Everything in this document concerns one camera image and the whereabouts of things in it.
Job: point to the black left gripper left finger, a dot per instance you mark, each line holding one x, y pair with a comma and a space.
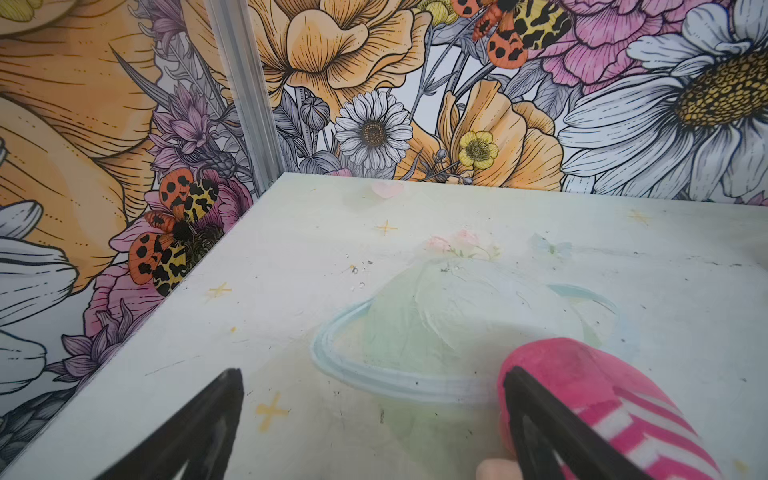
196, 442

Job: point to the aluminium corner post left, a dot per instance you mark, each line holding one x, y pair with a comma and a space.
232, 27

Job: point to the plush doll pink striped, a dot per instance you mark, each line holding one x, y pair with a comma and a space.
617, 401

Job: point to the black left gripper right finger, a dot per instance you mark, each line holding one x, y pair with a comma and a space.
547, 436

